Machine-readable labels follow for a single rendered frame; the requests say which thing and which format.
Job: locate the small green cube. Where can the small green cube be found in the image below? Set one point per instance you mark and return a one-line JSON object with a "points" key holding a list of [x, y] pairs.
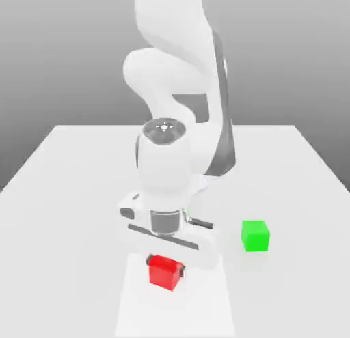
{"points": [[255, 235]]}

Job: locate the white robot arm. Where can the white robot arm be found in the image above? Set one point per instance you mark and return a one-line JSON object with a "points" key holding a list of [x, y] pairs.
{"points": [[164, 166]]}

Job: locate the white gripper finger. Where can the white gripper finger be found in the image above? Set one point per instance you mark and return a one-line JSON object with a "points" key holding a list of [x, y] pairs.
{"points": [[182, 271], [149, 260]]}

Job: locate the small red cube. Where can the small red cube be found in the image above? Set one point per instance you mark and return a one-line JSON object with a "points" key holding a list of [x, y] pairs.
{"points": [[163, 273]]}

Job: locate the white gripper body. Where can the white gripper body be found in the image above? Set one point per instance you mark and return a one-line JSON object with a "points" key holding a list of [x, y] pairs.
{"points": [[191, 248]]}

